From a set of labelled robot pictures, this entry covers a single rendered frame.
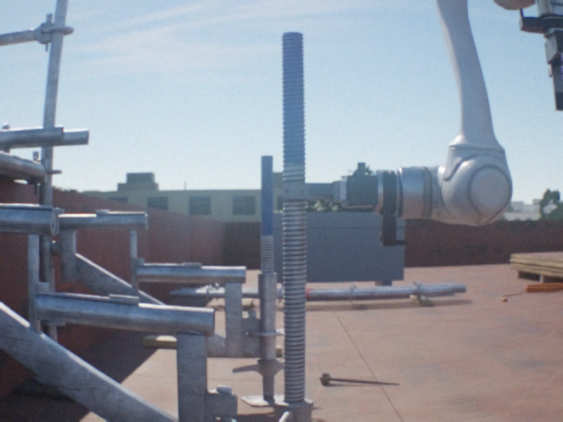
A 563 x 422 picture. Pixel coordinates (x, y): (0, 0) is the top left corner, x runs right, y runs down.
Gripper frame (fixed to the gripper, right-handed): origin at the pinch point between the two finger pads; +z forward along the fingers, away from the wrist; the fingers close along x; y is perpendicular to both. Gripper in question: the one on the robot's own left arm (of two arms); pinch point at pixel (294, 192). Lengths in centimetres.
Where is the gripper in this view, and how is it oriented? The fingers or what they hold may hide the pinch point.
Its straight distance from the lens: 135.9
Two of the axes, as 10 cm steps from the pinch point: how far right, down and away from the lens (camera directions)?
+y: 0.0, -10.0, 0.2
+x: -0.1, -0.2, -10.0
